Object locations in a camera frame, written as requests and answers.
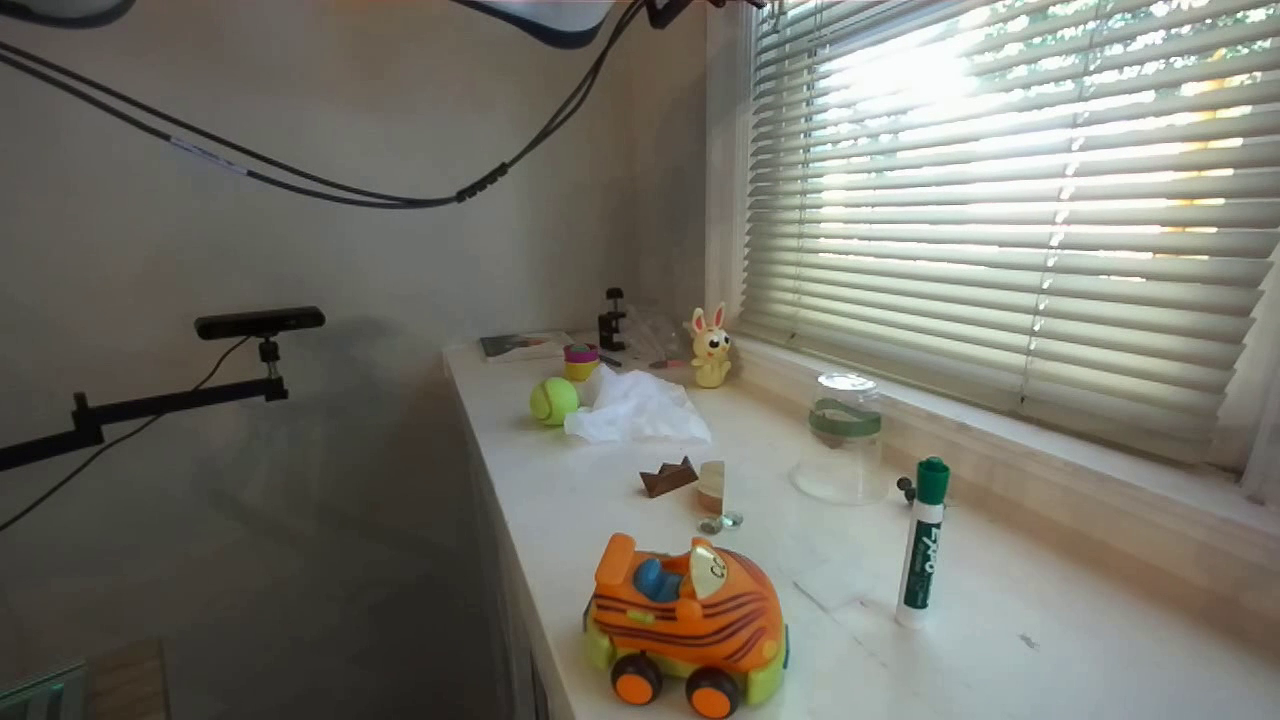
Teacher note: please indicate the white slatted window blinds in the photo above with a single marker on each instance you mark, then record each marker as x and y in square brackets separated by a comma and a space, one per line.
[1014, 201]

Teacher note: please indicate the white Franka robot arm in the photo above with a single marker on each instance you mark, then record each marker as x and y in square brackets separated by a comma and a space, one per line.
[546, 14]

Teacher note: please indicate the white crumpled plastic bag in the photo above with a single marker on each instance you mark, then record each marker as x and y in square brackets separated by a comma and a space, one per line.
[642, 407]

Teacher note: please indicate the pink plastic bowl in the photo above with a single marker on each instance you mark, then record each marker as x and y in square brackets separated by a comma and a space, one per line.
[583, 354]

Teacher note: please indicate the yellow bunny toy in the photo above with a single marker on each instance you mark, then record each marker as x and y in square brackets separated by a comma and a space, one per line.
[711, 354]

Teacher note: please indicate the yellow-green tennis ball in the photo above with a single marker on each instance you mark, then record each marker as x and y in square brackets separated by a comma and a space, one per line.
[554, 402]

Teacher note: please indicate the brown toy chocolate piece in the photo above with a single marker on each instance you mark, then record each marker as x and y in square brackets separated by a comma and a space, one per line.
[671, 477]

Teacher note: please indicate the dark flat object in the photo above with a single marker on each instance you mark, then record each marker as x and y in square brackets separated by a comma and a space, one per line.
[508, 345]

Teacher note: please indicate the small clear glass cup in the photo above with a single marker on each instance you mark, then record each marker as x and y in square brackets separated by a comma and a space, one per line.
[716, 498]

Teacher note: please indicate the clear glass jar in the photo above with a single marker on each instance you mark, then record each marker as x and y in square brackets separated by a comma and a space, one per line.
[845, 425]

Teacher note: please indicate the orange tiger toy car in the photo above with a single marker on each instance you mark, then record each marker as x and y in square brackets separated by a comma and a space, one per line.
[680, 614]

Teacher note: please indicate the white counter cabinet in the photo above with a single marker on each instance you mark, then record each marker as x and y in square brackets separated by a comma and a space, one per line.
[515, 640]

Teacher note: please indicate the green whiteboard marker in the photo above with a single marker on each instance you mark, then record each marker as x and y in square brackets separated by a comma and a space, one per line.
[920, 547]

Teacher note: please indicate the white window frame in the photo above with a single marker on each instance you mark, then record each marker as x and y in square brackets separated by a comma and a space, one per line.
[723, 201]

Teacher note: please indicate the black bar camera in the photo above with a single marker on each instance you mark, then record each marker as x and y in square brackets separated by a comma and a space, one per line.
[260, 323]

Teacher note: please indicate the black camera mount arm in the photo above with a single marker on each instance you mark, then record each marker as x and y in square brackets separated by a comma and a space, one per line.
[172, 398]

